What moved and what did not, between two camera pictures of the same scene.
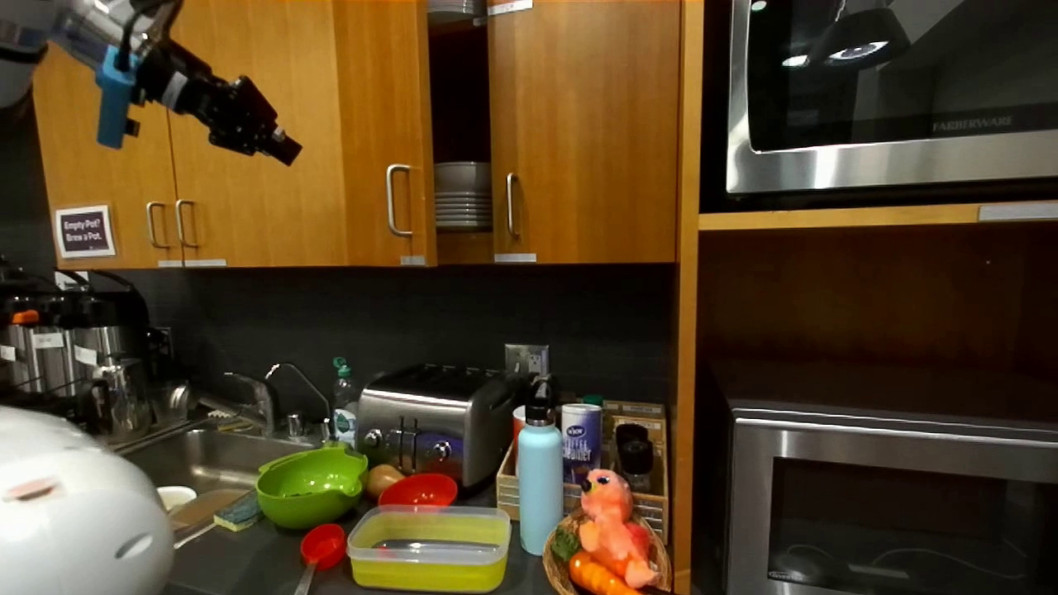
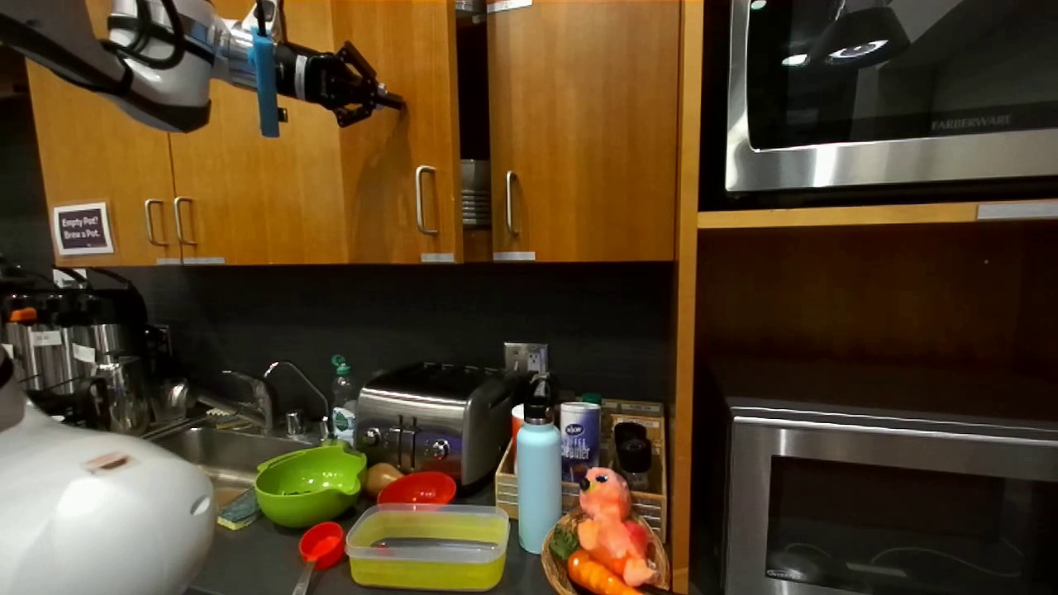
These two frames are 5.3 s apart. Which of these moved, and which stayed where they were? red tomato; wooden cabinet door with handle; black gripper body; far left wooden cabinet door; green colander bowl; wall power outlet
Moved: black gripper body; wooden cabinet door with handle
Stayed: wall power outlet; green colander bowl; red tomato; far left wooden cabinet door
